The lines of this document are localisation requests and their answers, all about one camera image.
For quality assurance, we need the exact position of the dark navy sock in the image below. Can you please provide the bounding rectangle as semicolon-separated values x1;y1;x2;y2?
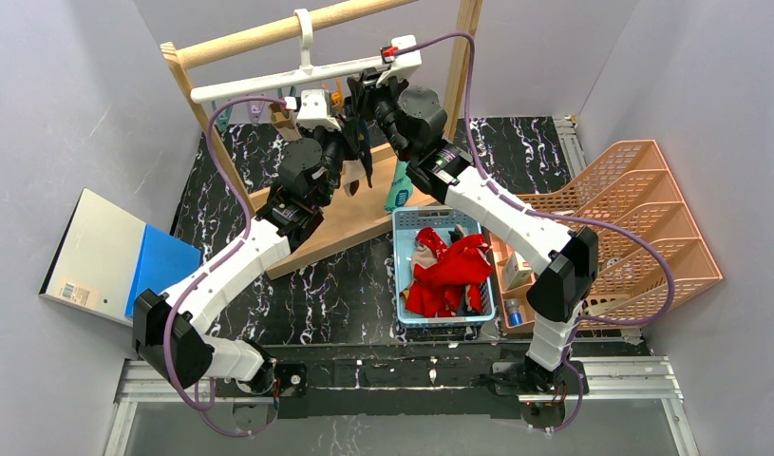
343;96;373;188

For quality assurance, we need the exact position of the mint green patterned sock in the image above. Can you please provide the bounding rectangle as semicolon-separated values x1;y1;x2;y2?
384;161;414;213

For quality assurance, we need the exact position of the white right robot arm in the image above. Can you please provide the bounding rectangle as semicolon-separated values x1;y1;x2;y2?
346;68;598;381

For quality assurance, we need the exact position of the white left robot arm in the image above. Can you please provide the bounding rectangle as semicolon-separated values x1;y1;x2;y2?
133;121;372;390

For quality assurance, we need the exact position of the white plastic clip hanger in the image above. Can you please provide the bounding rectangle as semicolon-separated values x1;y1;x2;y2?
190;9;383;104

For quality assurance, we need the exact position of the beige brown sock right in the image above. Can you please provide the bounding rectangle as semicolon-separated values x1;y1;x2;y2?
340;163;366;197

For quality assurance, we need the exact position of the beige brown sock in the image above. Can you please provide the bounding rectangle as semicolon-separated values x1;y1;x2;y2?
340;163;366;197
269;104;302;142

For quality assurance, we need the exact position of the orange clothespin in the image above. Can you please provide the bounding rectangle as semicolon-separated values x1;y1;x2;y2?
329;78;345;116

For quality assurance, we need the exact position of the beige brown sock left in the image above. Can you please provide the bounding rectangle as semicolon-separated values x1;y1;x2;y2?
269;104;302;142

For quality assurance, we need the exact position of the wooden drying rack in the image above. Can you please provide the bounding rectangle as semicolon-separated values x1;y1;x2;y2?
160;0;485;281

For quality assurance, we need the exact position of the lilac clothespin left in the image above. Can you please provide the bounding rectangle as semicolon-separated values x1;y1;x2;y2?
247;100;267;125

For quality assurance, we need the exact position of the light blue perforated basket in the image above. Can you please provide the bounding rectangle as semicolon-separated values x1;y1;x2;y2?
392;206;496;329

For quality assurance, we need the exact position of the teal clothespin far left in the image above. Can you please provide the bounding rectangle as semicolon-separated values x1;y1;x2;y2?
211;102;233;133

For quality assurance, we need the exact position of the beige sock in basket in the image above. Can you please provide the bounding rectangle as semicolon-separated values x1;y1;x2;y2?
411;242;438;272

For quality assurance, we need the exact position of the red sock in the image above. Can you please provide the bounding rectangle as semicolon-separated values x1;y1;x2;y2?
401;227;493;318

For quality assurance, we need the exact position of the white cardboard box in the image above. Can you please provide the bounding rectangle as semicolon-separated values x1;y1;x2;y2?
501;252;533;291

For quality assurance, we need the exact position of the blue capped bottle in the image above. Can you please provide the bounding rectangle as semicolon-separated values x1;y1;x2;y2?
503;298;523;327

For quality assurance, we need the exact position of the peach plastic desk organizer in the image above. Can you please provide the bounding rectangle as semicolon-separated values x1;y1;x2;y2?
520;140;723;329

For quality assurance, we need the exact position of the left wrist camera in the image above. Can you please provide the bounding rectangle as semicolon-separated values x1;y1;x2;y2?
283;89;341;131

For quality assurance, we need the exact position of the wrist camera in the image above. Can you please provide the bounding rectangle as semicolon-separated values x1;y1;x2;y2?
283;89;341;131
376;34;422;87

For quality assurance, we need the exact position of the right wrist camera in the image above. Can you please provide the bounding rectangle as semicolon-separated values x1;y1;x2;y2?
376;34;422;87

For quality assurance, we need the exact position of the grey metal rail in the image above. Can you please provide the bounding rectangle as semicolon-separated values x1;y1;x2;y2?
554;115;588;180

